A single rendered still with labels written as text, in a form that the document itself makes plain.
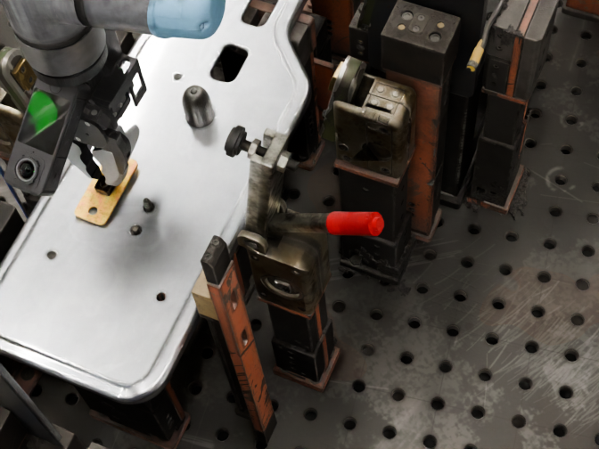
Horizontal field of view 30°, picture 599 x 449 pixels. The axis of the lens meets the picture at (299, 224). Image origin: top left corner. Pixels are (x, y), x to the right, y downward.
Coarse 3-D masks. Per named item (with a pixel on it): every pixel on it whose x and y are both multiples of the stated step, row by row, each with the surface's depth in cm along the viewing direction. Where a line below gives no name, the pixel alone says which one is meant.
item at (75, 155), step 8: (72, 144) 113; (80, 144) 113; (72, 152) 114; (80, 152) 113; (88, 152) 116; (72, 160) 116; (80, 160) 115; (88, 160) 116; (80, 168) 117; (88, 168) 117; (96, 168) 118; (88, 176) 118; (96, 176) 119
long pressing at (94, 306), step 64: (128, 64) 129; (192, 64) 128; (256, 64) 127; (192, 128) 124; (256, 128) 123; (64, 192) 121; (128, 192) 120; (192, 192) 120; (64, 256) 117; (128, 256) 117; (192, 256) 116; (0, 320) 114; (64, 320) 114; (128, 320) 113; (192, 320) 113; (128, 384) 110
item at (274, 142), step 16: (240, 128) 97; (240, 144) 98; (256, 144) 97; (272, 144) 97; (256, 160) 96; (272, 160) 96; (288, 160) 97; (256, 176) 98; (272, 176) 97; (256, 192) 101; (272, 192) 101; (256, 208) 104; (272, 208) 106; (256, 224) 107
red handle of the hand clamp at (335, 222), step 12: (276, 216) 109; (288, 216) 107; (300, 216) 106; (312, 216) 105; (324, 216) 104; (336, 216) 103; (348, 216) 102; (360, 216) 101; (372, 216) 100; (276, 228) 108; (288, 228) 107; (300, 228) 106; (312, 228) 105; (324, 228) 104; (336, 228) 103; (348, 228) 102; (360, 228) 101; (372, 228) 100
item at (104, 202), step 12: (132, 168) 121; (96, 180) 120; (96, 192) 120; (108, 192) 119; (120, 192) 120; (84, 204) 119; (96, 204) 119; (108, 204) 119; (84, 216) 119; (96, 216) 118; (108, 216) 118
